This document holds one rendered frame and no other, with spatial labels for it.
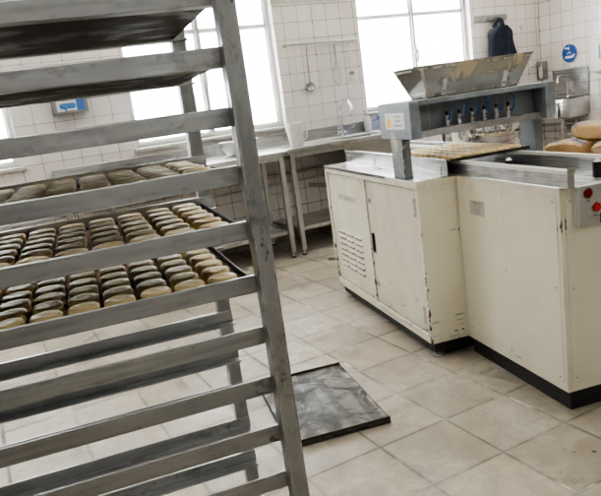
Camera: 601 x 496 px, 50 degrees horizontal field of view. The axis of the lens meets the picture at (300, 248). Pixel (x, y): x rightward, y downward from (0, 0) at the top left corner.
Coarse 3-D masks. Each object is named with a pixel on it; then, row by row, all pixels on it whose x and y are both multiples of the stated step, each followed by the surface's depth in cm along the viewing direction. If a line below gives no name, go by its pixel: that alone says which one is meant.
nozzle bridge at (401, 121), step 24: (456, 96) 275; (480, 96) 288; (504, 96) 291; (528, 96) 295; (552, 96) 288; (384, 120) 297; (408, 120) 272; (432, 120) 283; (456, 120) 287; (480, 120) 290; (504, 120) 288; (528, 120) 304; (408, 144) 284; (528, 144) 307; (408, 168) 286
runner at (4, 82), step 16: (208, 48) 97; (64, 64) 90; (80, 64) 91; (96, 64) 92; (112, 64) 93; (128, 64) 93; (144, 64) 94; (160, 64) 95; (176, 64) 95; (192, 64) 96; (208, 64) 97; (0, 80) 88; (16, 80) 89; (32, 80) 89; (48, 80) 90; (64, 80) 91; (80, 80) 91; (96, 80) 92; (112, 80) 93
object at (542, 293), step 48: (480, 192) 264; (528, 192) 233; (480, 240) 272; (528, 240) 239; (576, 240) 222; (480, 288) 279; (528, 288) 244; (576, 288) 226; (480, 336) 288; (528, 336) 251; (576, 336) 229; (576, 384) 233
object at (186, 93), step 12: (180, 48) 136; (180, 96) 138; (192, 96) 138; (192, 108) 138; (192, 144) 140; (204, 192) 142; (228, 300) 148; (216, 312) 150; (228, 372) 151; (240, 372) 152; (240, 408) 154; (252, 468) 157
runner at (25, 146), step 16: (192, 112) 97; (208, 112) 98; (224, 112) 99; (80, 128) 93; (96, 128) 93; (112, 128) 94; (128, 128) 95; (144, 128) 95; (160, 128) 96; (176, 128) 97; (192, 128) 98; (208, 128) 98; (0, 144) 89; (16, 144) 90; (32, 144) 91; (48, 144) 92; (64, 144) 92; (80, 144) 93; (96, 144) 94; (112, 144) 94
